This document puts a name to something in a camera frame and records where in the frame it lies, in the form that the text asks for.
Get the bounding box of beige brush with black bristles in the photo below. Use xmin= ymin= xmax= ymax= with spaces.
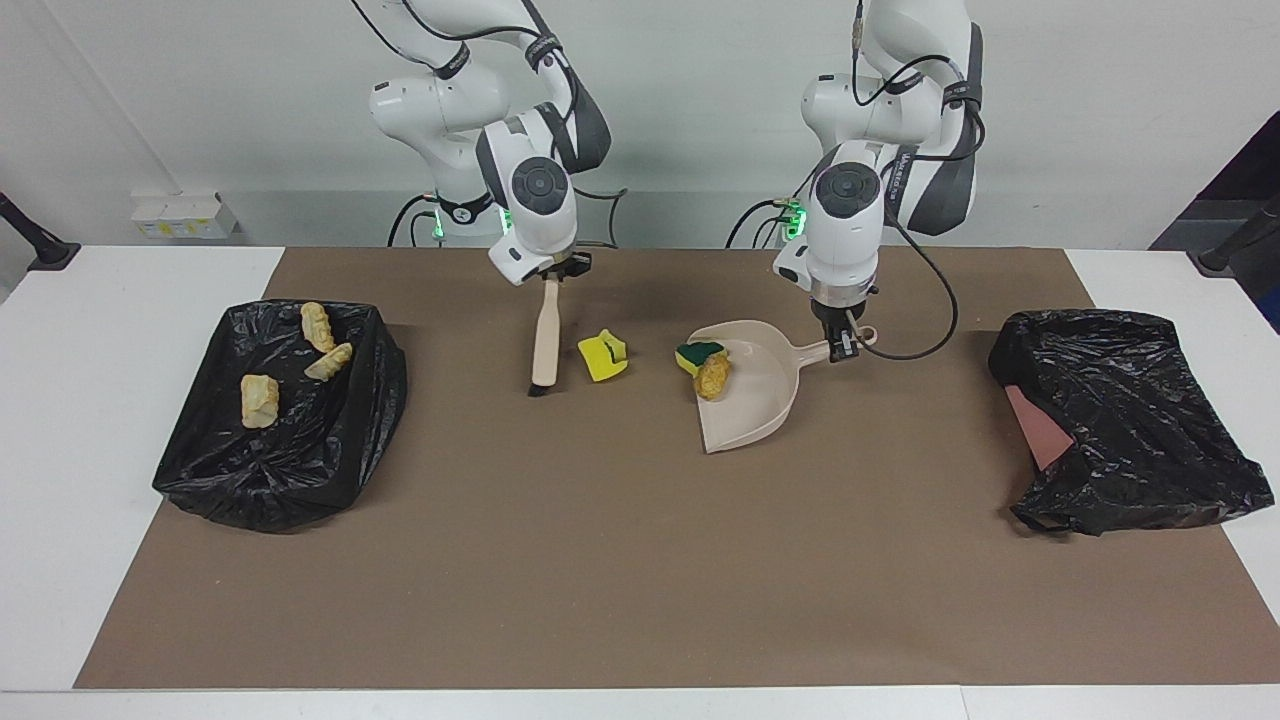
xmin=528 ymin=278 xmax=564 ymax=398

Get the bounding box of beige plastic dustpan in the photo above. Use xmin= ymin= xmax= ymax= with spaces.
xmin=677 ymin=320 xmax=881 ymax=455

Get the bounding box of large yellow sponge piece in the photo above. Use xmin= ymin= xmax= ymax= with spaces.
xmin=577 ymin=335 xmax=631 ymax=384

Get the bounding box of pale bread chunk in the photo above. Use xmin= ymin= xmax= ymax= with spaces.
xmin=240 ymin=374 xmax=281 ymax=429

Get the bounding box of black bag lining pink bin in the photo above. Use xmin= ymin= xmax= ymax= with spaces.
xmin=988 ymin=309 xmax=1275 ymax=537

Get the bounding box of black trash bag bin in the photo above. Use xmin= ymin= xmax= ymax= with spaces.
xmin=152 ymin=298 xmax=409 ymax=533

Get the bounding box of brown paper table mat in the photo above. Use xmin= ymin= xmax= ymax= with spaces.
xmin=75 ymin=247 xmax=1280 ymax=691

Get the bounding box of black stand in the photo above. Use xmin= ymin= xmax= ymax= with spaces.
xmin=0 ymin=190 xmax=81 ymax=273
xmin=1197 ymin=195 xmax=1280 ymax=276

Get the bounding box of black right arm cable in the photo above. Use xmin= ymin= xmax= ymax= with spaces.
xmin=350 ymin=0 xmax=631 ymax=253

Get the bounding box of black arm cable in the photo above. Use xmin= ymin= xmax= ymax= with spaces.
xmin=350 ymin=0 xmax=631 ymax=253
xmin=850 ymin=0 xmax=991 ymax=361

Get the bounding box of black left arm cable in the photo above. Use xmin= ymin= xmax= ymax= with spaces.
xmin=850 ymin=0 xmax=991 ymax=361

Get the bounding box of black left base cable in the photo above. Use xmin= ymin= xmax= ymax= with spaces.
xmin=725 ymin=195 xmax=803 ymax=249

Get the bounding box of black base cable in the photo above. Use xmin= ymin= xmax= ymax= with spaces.
xmin=725 ymin=195 xmax=803 ymax=249
xmin=387 ymin=193 xmax=443 ymax=248

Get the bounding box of black right base cable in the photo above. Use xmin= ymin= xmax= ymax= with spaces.
xmin=387 ymin=193 xmax=443 ymax=248

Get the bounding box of white wall box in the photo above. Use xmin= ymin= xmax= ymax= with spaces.
xmin=132 ymin=193 xmax=241 ymax=241

